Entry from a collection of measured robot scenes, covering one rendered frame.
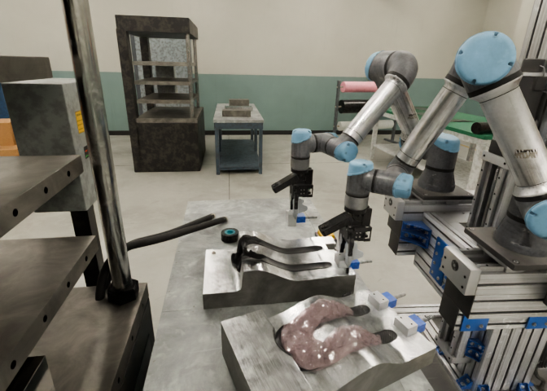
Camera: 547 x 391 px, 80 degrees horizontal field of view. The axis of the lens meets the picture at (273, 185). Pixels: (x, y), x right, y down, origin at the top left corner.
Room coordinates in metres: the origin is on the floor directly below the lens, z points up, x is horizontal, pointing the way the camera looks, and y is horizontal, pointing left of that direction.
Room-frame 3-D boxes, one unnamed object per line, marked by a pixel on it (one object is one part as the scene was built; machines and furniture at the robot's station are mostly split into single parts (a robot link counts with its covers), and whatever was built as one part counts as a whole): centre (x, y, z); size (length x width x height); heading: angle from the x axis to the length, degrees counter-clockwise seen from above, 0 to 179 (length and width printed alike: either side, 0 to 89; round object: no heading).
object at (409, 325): (0.73, -0.42, 0.86); 0.13 x 0.05 x 0.05; 116
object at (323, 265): (0.99, -0.03, 0.92); 0.35 x 0.16 x 0.09; 99
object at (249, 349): (0.66, -0.15, 0.86); 0.50 x 0.26 x 0.11; 116
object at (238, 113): (5.46, 0.63, 0.46); 1.90 x 0.70 x 0.92; 8
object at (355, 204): (0.98, -0.27, 1.13); 0.08 x 0.08 x 0.05
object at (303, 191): (1.24, -0.11, 1.09); 0.09 x 0.08 x 0.12; 99
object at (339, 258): (0.98, -0.29, 0.89); 0.13 x 0.05 x 0.05; 99
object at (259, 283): (1.00, -0.01, 0.87); 0.50 x 0.26 x 0.14; 99
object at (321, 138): (1.27, -0.20, 1.25); 0.11 x 0.11 x 0.08; 24
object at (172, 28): (5.33, 1.68, 1.03); 1.54 x 0.94 x 2.06; 8
